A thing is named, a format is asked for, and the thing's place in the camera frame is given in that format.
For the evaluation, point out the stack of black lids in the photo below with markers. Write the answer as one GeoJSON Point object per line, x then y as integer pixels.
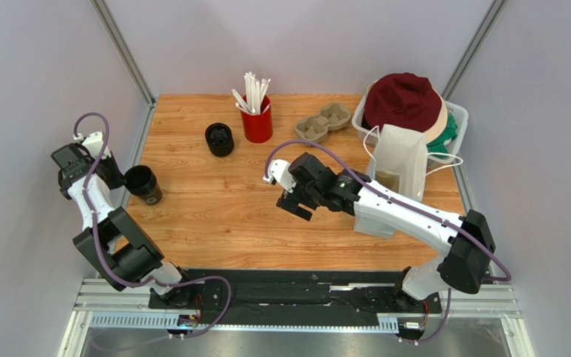
{"type": "Point", "coordinates": [219, 139]}

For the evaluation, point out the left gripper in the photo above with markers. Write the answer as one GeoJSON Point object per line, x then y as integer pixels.
{"type": "Point", "coordinates": [117, 180]}

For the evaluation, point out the wrapped white straws bundle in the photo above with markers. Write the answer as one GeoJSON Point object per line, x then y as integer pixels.
{"type": "Point", "coordinates": [255, 93]}

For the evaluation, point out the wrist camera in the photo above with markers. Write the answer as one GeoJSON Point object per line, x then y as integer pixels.
{"type": "Point", "coordinates": [94, 144]}
{"type": "Point", "coordinates": [278, 174]}

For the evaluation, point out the pulp cup carrier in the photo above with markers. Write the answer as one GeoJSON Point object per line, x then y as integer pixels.
{"type": "Point", "coordinates": [388, 179]}

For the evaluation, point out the red straw cup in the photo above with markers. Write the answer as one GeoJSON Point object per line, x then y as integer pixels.
{"type": "Point", "coordinates": [258, 128]}

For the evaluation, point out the maroon bucket hat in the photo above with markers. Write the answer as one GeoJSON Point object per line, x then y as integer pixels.
{"type": "Point", "coordinates": [404, 100]}

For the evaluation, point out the black coffee cup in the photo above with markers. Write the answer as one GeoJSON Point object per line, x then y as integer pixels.
{"type": "Point", "coordinates": [141, 182]}

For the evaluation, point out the green cloth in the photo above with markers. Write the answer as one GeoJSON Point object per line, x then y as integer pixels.
{"type": "Point", "coordinates": [438, 146]}

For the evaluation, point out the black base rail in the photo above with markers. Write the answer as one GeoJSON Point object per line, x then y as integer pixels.
{"type": "Point", "coordinates": [295, 299]}

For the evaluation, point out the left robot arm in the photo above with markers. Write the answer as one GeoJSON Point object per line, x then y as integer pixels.
{"type": "Point", "coordinates": [112, 242]}

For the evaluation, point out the beige hat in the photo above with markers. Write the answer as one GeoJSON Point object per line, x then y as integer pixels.
{"type": "Point", "coordinates": [440, 124]}

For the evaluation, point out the stacked pulp cup carriers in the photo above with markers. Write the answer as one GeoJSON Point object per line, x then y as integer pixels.
{"type": "Point", "coordinates": [316, 128]}

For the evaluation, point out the white paper bag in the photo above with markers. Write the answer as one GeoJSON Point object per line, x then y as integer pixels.
{"type": "Point", "coordinates": [398, 160]}

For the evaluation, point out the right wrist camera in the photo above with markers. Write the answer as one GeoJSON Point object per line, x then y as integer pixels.
{"type": "Point", "coordinates": [278, 174]}

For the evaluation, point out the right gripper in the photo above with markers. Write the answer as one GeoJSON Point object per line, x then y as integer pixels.
{"type": "Point", "coordinates": [296, 201]}

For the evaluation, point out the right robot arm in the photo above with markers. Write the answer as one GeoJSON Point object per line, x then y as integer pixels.
{"type": "Point", "coordinates": [464, 244]}

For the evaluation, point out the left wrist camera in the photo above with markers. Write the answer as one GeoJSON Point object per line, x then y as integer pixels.
{"type": "Point", "coordinates": [94, 144]}

